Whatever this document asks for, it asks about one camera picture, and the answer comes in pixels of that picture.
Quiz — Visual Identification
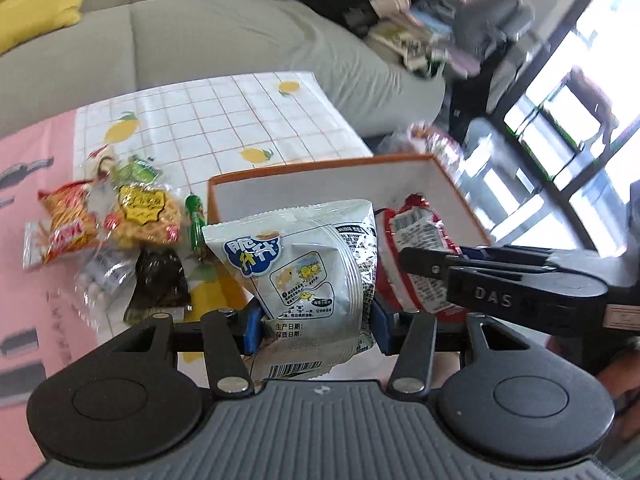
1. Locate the red white snack bag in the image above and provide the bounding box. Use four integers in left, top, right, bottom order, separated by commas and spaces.
374, 194, 466, 323

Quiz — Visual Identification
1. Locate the white blue snack bag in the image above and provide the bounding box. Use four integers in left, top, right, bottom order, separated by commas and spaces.
203, 200, 378, 382

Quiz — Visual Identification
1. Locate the beige sofa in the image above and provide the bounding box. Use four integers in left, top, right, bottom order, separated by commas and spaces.
1, 0, 445, 137

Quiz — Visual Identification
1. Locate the grey office chair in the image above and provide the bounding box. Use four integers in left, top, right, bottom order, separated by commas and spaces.
444, 0, 535, 82

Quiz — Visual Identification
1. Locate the clear white candy packet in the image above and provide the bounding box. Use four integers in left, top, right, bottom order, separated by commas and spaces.
75, 247, 137, 314

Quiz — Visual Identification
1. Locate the checkered lemon pink tablecloth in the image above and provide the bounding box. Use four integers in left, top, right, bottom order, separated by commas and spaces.
1, 72, 369, 479

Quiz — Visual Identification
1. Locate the orange noodle snack bag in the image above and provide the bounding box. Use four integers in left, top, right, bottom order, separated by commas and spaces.
22, 180, 101, 270

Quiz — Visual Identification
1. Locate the orange white storage box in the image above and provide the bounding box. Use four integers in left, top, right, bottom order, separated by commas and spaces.
209, 155, 488, 249

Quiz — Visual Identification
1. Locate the dark seaweed snack packet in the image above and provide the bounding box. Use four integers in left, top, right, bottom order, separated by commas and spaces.
124, 247, 192, 325

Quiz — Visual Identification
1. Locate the green sausage stick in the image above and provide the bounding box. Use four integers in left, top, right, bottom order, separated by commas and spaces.
184, 194, 207, 261

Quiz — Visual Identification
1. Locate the yellow waffle snack bag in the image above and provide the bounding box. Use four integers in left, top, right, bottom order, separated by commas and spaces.
103, 183, 182, 247

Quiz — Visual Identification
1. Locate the green small snack packet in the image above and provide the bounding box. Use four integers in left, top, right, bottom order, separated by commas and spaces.
112, 155, 162, 185

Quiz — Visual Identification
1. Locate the pile of books and bags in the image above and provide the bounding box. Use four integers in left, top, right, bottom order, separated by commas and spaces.
366, 15, 450, 79

